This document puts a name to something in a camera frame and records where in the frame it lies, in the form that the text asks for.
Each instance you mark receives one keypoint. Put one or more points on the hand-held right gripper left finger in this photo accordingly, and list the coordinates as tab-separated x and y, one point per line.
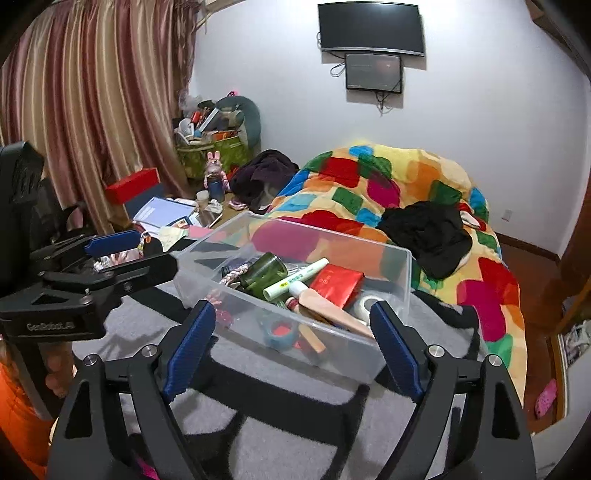
194	350

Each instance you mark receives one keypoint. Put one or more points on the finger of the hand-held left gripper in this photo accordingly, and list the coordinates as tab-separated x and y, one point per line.
143	272
115	242

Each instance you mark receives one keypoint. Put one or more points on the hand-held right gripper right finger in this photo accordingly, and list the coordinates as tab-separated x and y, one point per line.
397	355

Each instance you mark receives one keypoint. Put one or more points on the clear plastic box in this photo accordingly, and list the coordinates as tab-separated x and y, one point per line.
240	323

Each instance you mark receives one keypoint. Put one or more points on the red packet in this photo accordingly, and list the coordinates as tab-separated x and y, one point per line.
337	284

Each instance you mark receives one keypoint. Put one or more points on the person's left forearm orange sleeve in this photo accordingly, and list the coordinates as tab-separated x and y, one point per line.
18	415

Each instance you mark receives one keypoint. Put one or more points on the person's left hand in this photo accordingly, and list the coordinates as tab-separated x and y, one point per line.
59	371

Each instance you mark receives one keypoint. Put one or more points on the green patterned paper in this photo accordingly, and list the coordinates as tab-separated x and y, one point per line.
171	237

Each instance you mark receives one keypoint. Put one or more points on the white blue book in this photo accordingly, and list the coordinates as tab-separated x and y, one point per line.
161	212

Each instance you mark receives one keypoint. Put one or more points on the white tape roll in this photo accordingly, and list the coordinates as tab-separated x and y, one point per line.
364	307

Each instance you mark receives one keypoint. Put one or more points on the red box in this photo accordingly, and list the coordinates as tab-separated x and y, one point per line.
134	184

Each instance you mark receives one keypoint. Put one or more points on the dark blue box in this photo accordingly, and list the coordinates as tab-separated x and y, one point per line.
153	194

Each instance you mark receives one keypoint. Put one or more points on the blue tape roll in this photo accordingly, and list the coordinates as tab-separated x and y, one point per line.
277	344

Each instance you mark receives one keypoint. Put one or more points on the green glass jar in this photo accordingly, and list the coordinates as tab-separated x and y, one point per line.
263	272

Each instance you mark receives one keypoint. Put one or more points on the grey black patterned mat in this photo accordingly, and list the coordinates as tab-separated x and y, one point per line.
277	415

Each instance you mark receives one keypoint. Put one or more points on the pink rabbit toy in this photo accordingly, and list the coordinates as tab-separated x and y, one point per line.
214	177

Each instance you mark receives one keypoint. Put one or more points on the black cloth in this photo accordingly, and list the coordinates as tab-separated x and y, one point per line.
425	235

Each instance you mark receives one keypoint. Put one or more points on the white green tube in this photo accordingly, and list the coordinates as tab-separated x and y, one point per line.
300	277

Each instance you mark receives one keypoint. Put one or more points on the green basket of clutter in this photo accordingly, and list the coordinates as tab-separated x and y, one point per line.
231	154

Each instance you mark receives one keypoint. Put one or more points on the striped brown curtain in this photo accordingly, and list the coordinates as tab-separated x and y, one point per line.
92	92

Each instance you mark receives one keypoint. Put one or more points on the dark clothes pile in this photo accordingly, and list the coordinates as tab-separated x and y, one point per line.
263	175

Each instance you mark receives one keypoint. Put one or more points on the pink slipper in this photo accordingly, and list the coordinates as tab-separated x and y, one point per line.
546	398

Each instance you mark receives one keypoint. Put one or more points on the colourful patchwork blanket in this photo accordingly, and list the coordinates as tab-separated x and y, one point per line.
406	184

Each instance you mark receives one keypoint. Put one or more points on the grey neck pillow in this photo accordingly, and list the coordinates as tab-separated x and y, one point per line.
251	120

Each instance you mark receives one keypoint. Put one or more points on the white wall outlet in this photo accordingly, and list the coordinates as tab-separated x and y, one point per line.
508	214

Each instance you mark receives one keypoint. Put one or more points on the small wall monitor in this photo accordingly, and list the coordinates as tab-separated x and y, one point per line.
374	71

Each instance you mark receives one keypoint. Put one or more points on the black wall television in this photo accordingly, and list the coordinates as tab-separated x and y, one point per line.
369	27

